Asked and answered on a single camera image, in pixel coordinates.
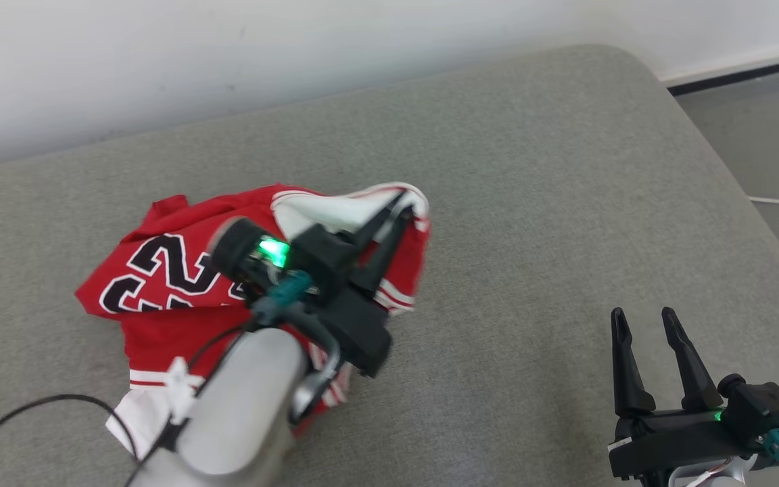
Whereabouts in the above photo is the white cable clip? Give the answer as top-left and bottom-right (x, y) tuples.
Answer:
(162, 356), (207, 409)

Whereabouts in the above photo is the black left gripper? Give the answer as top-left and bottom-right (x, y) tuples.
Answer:
(210, 191), (419, 379)

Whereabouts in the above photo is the red basketball jersey with number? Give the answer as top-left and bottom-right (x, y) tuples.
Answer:
(75, 181), (431, 462)

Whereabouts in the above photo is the grey fabric sofa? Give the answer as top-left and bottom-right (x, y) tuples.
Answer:
(0, 44), (779, 487)

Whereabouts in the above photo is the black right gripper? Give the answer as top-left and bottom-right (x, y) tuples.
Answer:
(608, 306), (770, 483)

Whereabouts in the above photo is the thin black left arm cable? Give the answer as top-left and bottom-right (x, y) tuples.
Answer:
(0, 323), (259, 487)

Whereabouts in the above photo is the white wall baseboard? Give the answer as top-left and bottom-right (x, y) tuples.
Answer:
(660, 45), (779, 86)

